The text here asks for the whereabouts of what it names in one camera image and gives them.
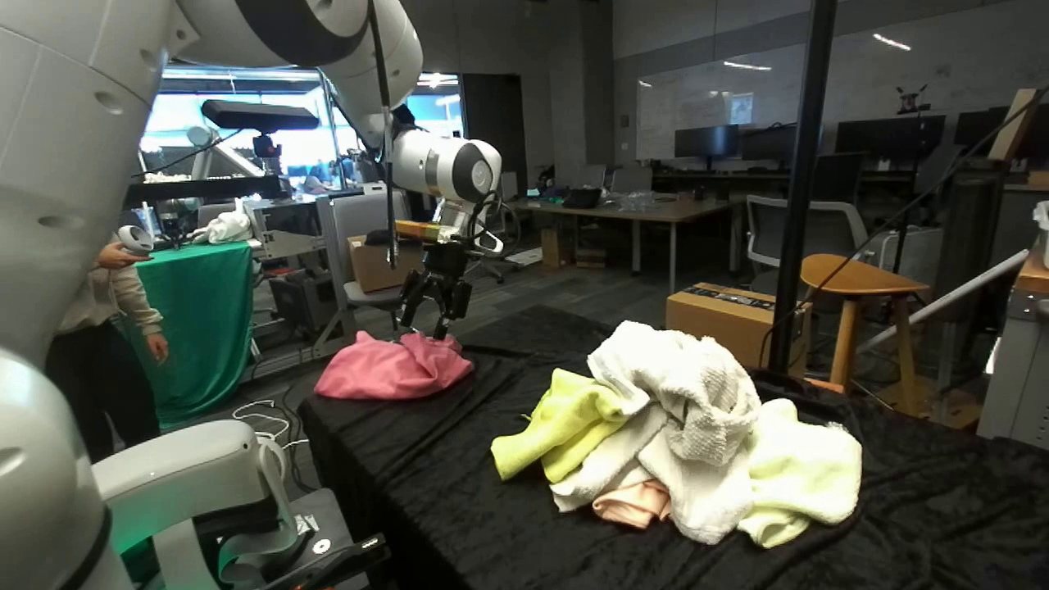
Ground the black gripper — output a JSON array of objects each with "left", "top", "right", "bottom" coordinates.
[{"left": 393, "top": 241, "right": 476, "bottom": 341}]

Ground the pink cloth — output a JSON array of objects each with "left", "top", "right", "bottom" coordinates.
[{"left": 316, "top": 330, "right": 474, "bottom": 399}]

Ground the yellow cloth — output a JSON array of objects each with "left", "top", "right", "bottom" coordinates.
[{"left": 488, "top": 369, "right": 628, "bottom": 482}]

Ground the peach pink garment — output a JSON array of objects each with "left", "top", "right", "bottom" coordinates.
[{"left": 593, "top": 480, "right": 669, "bottom": 530}]

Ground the white cloth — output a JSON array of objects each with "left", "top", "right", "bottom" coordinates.
[{"left": 551, "top": 320, "right": 760, "bottom": 543}]

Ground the pale green towel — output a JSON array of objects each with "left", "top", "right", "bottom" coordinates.
[{"left": 739, "top": 399, "right": 864, "bottom": 546}]

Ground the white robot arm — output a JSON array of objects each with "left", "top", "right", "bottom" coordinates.
[{"left": 0, "top": 0, "right": 499, "bottom": 590}]

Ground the cardboard box on floor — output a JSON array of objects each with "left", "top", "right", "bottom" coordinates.
[{"left": 665, "top": 281, "right": 777, "bottom": 366}]

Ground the person in beige sweater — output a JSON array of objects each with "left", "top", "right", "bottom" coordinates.
[{"left": 47, "top": 238, "right": 169, "bottom": 460}]

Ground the black vertical pole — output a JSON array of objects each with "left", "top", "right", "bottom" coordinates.
[{"left": 760, "top": 0, "right": 841, "bottom": 393}]

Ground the wooden stool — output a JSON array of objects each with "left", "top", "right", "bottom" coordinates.
[{"left": 800, "top": 252, "right": 928, "bottom": 399}]

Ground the black tablecloth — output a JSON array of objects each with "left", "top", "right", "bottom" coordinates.
[{"left": 301, "top": 306, "right": 1049, "bottom": 590}]

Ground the black camera on mount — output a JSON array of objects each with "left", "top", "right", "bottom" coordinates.
[{"left": 200, "top": 99, "right": 317, "bottom": 132}]

